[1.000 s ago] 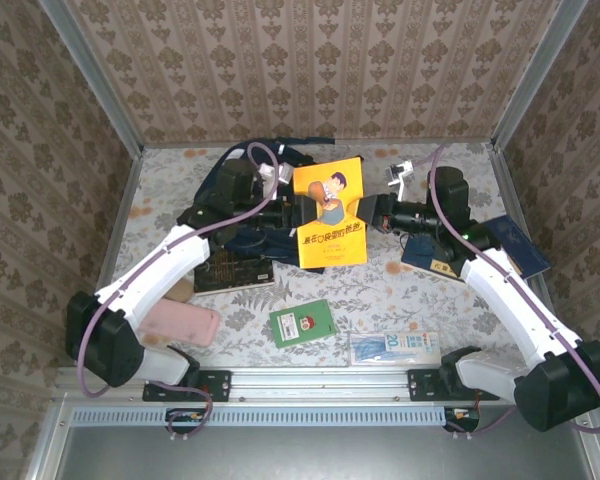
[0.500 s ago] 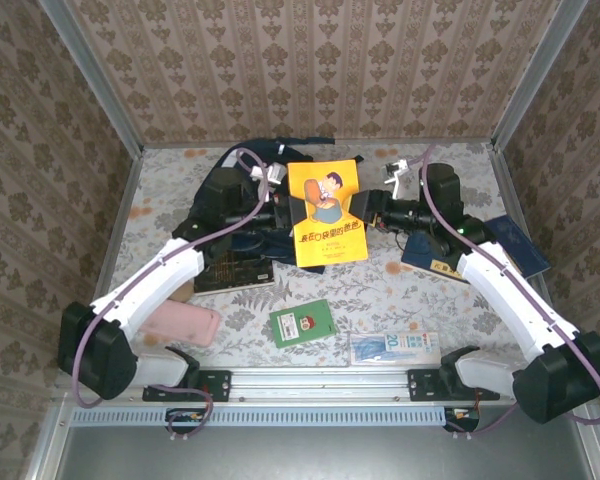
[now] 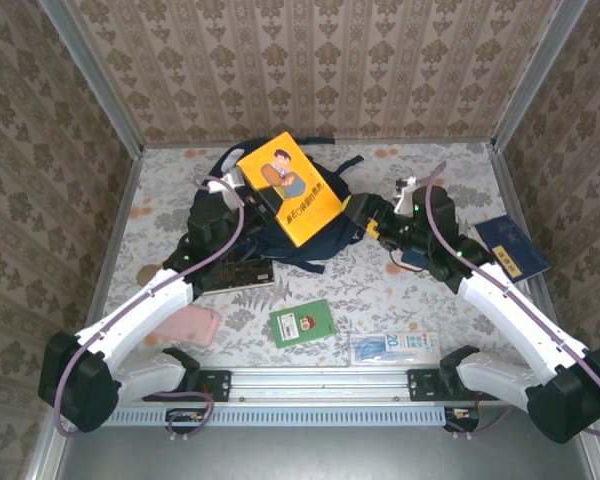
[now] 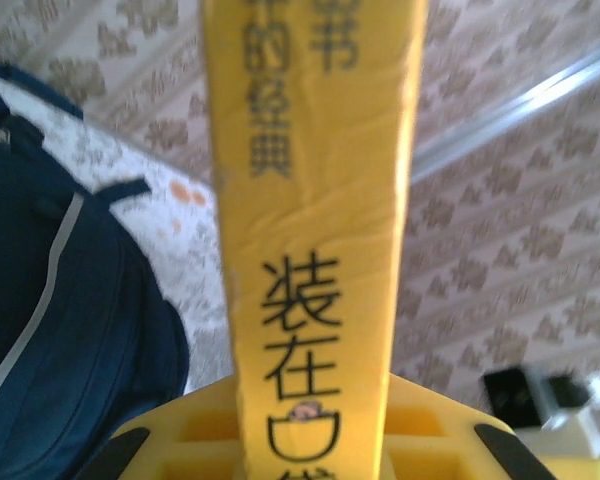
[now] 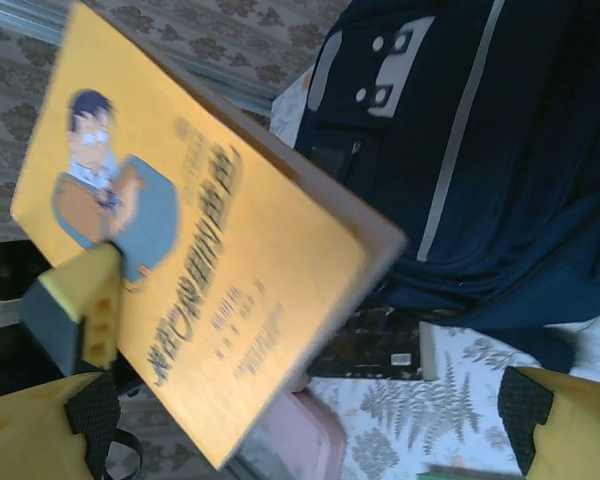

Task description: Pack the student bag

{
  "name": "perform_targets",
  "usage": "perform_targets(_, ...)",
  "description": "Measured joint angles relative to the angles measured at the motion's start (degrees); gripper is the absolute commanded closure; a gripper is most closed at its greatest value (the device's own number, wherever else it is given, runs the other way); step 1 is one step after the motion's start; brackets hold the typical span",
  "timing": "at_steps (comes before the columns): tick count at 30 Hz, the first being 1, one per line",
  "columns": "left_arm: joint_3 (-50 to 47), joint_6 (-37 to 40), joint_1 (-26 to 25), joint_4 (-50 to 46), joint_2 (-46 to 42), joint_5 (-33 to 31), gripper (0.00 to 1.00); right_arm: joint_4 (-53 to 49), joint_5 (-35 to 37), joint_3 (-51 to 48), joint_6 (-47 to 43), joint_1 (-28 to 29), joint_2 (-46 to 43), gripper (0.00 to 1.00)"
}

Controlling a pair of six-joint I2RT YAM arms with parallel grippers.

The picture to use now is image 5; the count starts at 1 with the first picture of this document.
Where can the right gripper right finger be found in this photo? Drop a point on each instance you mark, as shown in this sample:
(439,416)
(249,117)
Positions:
(575,430)

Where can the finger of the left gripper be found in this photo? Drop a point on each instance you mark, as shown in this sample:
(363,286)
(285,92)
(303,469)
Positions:
(97,300)

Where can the pink pencil case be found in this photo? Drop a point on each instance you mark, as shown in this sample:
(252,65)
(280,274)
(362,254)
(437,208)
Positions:
(305,440)

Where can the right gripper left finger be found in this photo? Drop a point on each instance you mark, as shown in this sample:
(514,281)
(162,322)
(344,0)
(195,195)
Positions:
(25,435)

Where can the navy blue backpack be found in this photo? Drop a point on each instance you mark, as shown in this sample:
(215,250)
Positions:
(505,175)

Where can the yellow cartoon cover book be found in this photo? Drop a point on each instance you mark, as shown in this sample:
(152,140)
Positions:
(220,250)

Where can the black paperback book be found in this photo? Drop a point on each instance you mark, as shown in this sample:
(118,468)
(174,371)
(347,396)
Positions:
(370,350)

